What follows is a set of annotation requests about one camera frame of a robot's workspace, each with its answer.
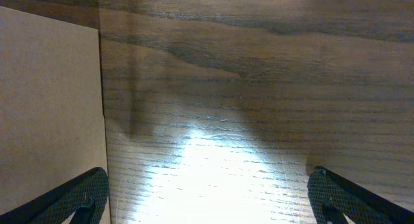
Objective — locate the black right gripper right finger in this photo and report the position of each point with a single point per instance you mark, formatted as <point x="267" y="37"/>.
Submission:
<point x="335" y="199"/>

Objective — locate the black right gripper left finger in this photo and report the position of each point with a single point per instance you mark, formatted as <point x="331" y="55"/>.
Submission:
<point x="81" y="200"/>

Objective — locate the brown cardboard box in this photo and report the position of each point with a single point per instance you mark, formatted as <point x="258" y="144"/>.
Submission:
<point x="52" y="121"/>

